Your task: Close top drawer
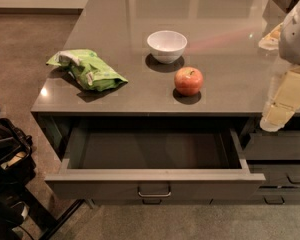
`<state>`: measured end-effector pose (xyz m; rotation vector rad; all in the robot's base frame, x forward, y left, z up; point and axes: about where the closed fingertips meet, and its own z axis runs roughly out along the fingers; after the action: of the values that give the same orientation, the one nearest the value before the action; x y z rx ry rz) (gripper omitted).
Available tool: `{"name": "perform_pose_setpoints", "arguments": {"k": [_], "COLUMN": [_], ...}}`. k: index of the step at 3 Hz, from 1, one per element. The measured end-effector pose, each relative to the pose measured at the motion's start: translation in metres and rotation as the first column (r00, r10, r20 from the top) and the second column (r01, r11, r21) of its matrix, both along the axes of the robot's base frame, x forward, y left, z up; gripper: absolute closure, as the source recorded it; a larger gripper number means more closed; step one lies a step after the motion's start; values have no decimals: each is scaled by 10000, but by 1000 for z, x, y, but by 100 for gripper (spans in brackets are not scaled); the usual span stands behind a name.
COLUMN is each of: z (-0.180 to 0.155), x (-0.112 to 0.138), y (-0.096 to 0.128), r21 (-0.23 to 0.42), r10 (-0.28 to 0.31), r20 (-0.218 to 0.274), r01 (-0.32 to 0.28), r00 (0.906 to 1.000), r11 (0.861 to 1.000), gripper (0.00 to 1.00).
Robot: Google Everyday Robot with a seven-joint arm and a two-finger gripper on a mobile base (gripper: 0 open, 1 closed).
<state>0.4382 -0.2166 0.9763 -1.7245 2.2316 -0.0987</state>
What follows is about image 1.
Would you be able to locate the white bowl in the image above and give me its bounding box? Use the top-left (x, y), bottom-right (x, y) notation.
top-left (147, 30), bottom-right (187, 64)

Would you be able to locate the red apple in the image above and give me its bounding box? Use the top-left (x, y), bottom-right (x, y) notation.
top-left (174, 67), bottom-right (203, 96)

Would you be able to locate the grey bottom drawer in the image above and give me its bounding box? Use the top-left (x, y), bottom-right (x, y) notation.
top-left (91, 198), bottom-right (214, 205)

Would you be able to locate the grey cabinet counter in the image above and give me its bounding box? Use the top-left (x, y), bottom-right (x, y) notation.
top-left (32, 0), bottom-right (300, 204)

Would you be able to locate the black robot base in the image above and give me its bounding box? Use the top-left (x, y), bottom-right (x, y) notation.
top-left (0, 118), bottom-right (83, 240)

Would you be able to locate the grey right top drawer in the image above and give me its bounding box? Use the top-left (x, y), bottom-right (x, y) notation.
top-left (243, 131), bottom-right (300, 160)

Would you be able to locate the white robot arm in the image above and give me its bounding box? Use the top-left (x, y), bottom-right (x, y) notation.
top-left (259, 0), bottom-right (300, 132)

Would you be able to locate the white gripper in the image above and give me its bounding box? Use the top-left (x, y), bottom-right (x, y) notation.
top-left (259, 66), bottom-right (300, 132)

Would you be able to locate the green chip bag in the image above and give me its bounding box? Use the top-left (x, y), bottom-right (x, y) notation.
top-left (46, 49), bottom-right (128, 92)

